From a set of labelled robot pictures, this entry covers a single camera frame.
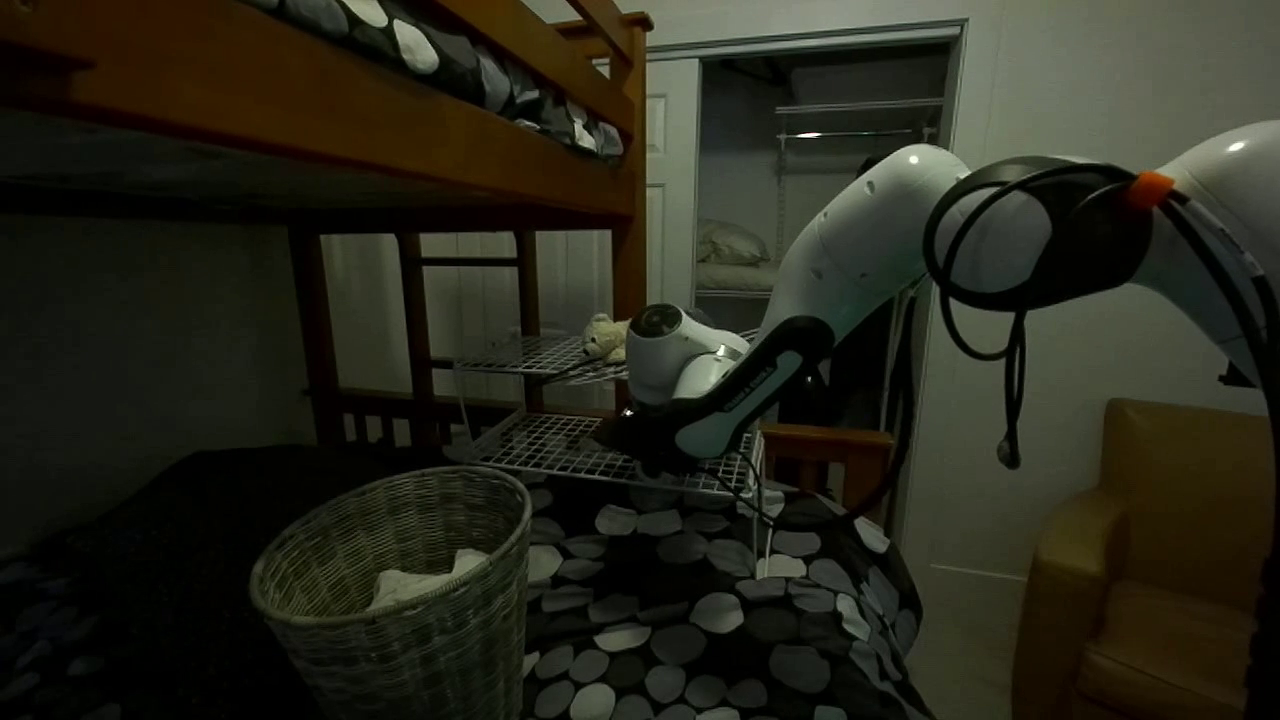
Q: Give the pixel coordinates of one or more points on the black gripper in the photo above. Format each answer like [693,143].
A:
[648,433]

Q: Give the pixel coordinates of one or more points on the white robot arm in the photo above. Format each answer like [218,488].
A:
[864,254]

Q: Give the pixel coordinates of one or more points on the white plush toy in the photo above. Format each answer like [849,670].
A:
[605,339]

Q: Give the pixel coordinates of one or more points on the dark spotted bedspread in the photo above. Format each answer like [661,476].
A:
[693,613]

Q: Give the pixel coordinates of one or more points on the brown wooden chair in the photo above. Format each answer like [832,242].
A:
[832,466]

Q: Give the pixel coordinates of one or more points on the white closet pillow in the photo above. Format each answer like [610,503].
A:
[731,245]

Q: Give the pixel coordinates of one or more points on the white cloth in basket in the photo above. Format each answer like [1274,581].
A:
[426,576]

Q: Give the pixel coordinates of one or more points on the woven wicker basket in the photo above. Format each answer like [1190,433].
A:
[403,600]

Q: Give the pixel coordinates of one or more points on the closet shelf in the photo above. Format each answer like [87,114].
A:
[861,114]

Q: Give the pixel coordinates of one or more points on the spotted bunk mattress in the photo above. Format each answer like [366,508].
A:
[454,61]

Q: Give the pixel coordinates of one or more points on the yellow armchair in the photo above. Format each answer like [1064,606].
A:
[1162,563]

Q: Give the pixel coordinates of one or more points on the wooden bunk bed frame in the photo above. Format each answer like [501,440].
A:
[403,123]

